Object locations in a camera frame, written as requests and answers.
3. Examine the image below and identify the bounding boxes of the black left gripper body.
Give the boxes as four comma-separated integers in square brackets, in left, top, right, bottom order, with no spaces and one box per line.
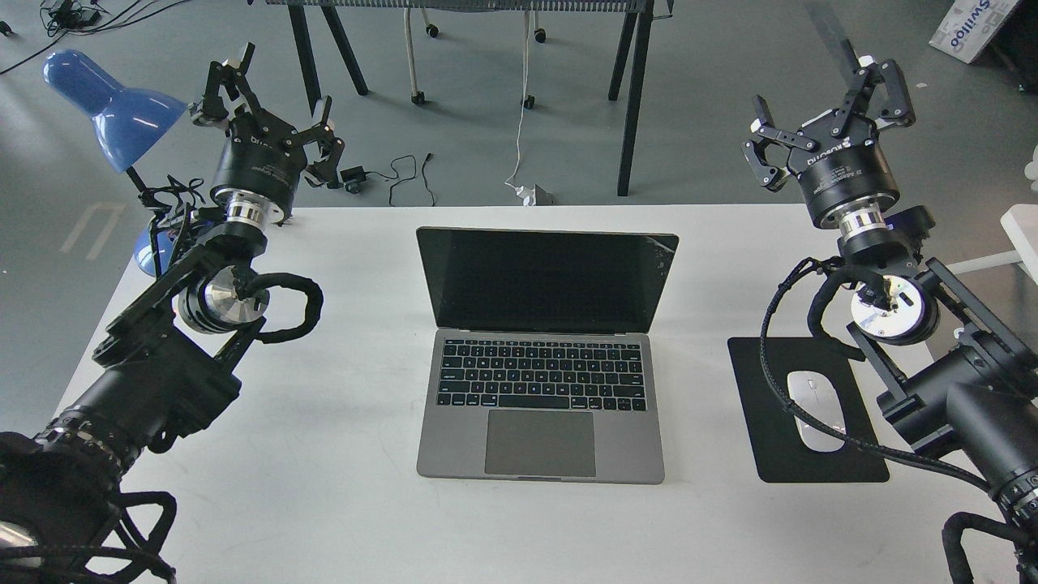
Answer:
[210,114,307,222]

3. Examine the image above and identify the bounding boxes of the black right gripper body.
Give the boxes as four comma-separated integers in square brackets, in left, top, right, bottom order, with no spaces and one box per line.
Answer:
[793,115,900,229]

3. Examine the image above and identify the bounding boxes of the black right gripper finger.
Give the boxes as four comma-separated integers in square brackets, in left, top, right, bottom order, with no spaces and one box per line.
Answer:
[742,95,819,192]
[830,38,916,137]

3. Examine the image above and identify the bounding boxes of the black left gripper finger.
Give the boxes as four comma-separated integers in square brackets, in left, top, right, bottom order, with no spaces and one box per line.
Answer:
[190,43,269,131]
[283,96,345,189]

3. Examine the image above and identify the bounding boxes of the grey laptop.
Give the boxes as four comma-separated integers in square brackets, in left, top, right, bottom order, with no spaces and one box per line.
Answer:
[416,226,680,484]

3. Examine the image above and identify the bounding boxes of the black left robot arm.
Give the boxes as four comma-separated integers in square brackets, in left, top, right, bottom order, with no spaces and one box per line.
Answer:
[2,44,345,583]

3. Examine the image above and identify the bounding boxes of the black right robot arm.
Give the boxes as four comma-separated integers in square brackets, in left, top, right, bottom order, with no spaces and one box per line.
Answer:
[743,38,1037,583]

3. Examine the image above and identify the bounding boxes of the blue desk lamp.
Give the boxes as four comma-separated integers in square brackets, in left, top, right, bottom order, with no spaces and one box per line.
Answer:
[42,49,187,278]

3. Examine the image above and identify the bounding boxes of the white cardboard box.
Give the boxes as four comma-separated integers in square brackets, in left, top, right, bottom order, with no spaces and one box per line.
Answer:
[929,0,1022,64]

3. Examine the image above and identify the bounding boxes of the white rolling chair base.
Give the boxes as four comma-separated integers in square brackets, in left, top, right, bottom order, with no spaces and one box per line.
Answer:
[401,1,547,115]

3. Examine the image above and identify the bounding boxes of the white furniture piece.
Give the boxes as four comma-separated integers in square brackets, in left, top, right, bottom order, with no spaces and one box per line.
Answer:
[948,204,1037,284]

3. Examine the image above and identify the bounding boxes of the white computer mouse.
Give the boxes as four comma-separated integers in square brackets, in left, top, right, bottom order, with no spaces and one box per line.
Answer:
[787,370,846,453]

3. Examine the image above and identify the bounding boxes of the black mouse pad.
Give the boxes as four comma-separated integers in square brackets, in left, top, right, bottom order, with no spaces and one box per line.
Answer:
[727,336,891,484]

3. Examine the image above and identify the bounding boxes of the black power adapter with cable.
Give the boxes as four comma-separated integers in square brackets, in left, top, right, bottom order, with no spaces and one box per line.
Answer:
[338,152,438,208]

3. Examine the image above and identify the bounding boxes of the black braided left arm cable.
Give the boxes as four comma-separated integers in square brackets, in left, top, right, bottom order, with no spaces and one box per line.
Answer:
[233,273,325,345]

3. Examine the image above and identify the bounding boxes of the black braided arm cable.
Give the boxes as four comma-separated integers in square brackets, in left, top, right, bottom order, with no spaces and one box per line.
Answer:
[759,256,1038,584]
[233,273,325,345]

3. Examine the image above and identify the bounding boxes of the black cable bundle on floor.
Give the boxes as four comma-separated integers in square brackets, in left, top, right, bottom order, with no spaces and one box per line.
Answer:
[0,0,187,77]

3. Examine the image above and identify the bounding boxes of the white charging cable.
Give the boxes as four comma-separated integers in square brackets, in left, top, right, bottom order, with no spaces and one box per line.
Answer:
[504,10,557,207]

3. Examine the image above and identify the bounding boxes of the black metal table frame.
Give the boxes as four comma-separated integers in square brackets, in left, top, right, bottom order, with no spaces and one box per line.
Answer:
[266,0,677,199]

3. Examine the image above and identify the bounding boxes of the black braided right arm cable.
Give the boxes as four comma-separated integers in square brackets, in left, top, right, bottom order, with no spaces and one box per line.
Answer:
[759,256,1038,584]

